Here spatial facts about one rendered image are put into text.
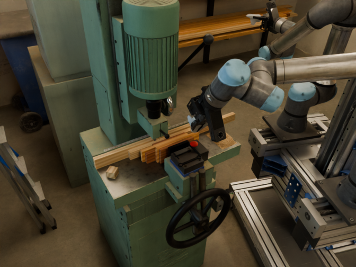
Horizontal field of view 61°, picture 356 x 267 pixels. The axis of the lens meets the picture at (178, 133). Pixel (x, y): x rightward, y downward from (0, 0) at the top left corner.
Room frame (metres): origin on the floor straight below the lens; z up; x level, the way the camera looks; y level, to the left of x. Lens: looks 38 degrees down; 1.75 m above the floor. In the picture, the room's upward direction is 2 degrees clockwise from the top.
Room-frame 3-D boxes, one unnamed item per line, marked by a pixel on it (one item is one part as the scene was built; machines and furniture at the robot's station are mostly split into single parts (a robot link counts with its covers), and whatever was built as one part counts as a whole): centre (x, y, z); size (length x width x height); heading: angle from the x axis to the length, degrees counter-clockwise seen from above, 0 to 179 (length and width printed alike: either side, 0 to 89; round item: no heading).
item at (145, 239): (1.07, 0.16, 0.36); 0.58 x 0.45 x 0.71; 33
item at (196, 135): (0.95, 0.00, 0.94); 0.20 x 0.02 x 0.08; 123
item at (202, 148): (0.83, -0.05, 0.99); 0.13 x 0.11 x 0.06; 123
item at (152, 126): (0.99, 0.10, 1.03); 0.14 x 0.07 x 0.09; 33
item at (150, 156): (0.95, 0.02, 0.93); 0.25 x 0.02 x 0.05; 123
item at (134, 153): (1.05, -0.04, 0.92); 0.55 x 0.02 x 0.04; 123
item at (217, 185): (0.99, -0.20, 0.58); 0.12 x 0.08 x 0.08; 33
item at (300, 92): (1.30, -0.60, 0.98); 0.13 x 0.12 x 0.14; 119
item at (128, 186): (0.90, 0.00, 0.87); 0.61 x 0.30 x 0.06; 123
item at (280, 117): (1.29, -0.60, 0.87); 0.15 x 0.15 x 0.10
